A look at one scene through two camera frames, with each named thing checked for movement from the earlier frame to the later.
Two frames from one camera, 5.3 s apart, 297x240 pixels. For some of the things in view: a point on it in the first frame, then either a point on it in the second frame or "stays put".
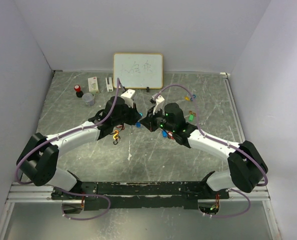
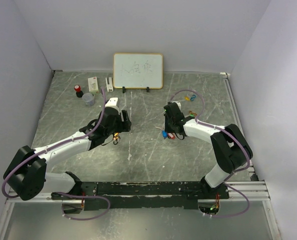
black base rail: (176, 194) stays put
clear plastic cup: (88, 98) stays put
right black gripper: (149, 120) to (167, 129)
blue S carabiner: (195, 96) stays put
